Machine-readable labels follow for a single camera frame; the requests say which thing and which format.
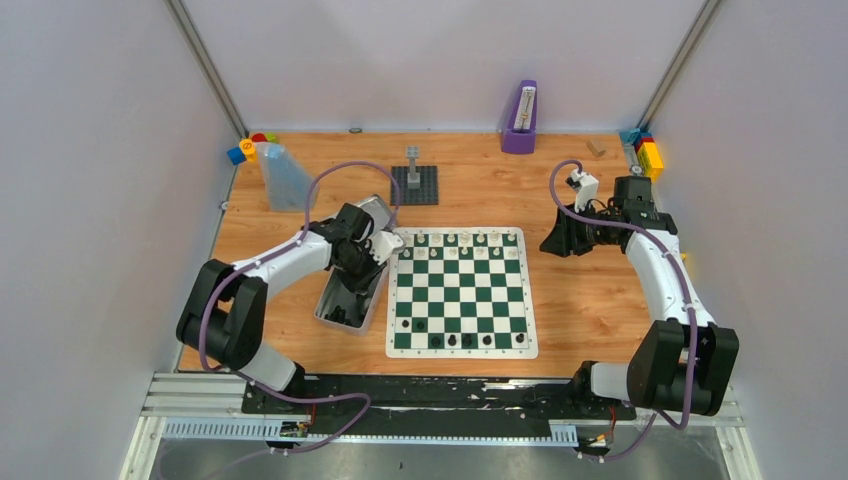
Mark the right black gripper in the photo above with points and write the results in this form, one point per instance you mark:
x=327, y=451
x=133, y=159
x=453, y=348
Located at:
x=563, y=240

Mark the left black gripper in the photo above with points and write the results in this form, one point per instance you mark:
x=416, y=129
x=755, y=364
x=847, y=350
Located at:
x=357, y=273

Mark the metal tin with black pieces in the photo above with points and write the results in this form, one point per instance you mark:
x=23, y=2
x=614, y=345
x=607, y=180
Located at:
x=340, y=308

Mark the green white chess mat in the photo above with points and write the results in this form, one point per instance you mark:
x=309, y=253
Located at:
x=461, y=280

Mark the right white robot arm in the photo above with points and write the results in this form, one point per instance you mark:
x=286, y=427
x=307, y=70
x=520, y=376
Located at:
x=684, y=361

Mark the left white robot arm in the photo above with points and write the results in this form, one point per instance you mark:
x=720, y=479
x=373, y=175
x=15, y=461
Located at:
x=223, y=318

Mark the metal tin lid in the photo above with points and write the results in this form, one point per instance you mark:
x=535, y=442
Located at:
x=378, y=208

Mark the dark grey lego baseplate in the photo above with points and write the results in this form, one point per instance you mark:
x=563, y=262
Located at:
x=424, y=192

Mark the small wooden block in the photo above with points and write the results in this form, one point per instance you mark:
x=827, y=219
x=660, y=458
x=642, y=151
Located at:
x=596, y=148

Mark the translucent blue plastic container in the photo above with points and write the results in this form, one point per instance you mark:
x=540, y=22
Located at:
x=287, y=183

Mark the purple metronome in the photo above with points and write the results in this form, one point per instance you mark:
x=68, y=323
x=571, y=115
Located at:
x=518, y=125

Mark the grey lego tower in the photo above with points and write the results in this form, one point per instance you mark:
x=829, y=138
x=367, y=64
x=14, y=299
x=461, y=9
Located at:
x=413, y=175

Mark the yellow toy block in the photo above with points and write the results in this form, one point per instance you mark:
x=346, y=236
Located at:
x=650, y=160

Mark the colourful toy blocks left corner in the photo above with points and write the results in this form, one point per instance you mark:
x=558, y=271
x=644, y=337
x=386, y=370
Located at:
x=248, y=149

